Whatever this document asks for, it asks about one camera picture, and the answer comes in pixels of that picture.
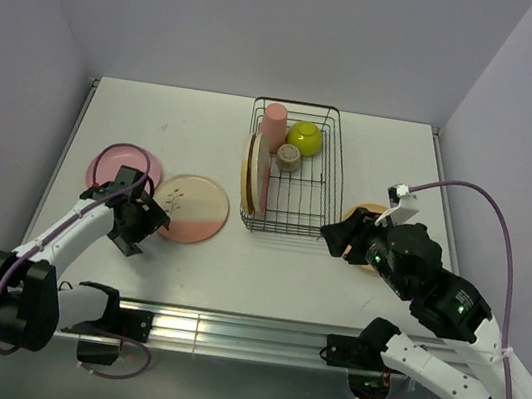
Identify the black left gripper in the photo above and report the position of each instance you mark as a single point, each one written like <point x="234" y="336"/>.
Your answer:
<point x="152" y="219"/>

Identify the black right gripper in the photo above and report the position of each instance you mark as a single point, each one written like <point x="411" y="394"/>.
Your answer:
<point x="358" y="225"/>

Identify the orange round plate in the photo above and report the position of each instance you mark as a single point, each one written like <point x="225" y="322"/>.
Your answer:
<point x="376" y="210"/>

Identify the solid pink plate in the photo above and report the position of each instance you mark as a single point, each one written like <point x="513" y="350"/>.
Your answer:
<point x="124" y="164"/>

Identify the small speckled ceramic cup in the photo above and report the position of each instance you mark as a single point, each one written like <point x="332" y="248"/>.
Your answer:
<point x="288" y="158"/>

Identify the lime green bowl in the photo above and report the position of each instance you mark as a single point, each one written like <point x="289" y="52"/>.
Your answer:
<point x="306" y="137"/>

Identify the cream and yellow plate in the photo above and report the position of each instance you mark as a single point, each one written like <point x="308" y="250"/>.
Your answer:
<point x="245" y="192"/>

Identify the salmon pink cup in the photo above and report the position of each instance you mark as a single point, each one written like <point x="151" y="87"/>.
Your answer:
<point x="274" y="125"/>

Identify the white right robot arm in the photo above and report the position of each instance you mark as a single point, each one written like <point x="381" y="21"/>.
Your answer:
<point x="449" y="306"/>

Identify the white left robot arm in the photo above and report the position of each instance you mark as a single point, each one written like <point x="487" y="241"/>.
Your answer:
<point x="229" y="272"/>

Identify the black wire dish rack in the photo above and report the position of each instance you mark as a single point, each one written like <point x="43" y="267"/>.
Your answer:
<point x="299" y="203"/>

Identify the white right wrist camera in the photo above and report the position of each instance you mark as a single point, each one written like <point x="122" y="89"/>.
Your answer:
<point x="402" y="206"/>

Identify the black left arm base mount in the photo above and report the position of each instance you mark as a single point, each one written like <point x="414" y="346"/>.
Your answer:
<point x="94" y="312"/>

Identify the aluminium table edge rail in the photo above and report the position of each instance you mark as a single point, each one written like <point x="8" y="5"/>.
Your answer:
<point x="225" y="332"/>

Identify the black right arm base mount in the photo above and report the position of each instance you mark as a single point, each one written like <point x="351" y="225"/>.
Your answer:
<point x="352" y="355"/>

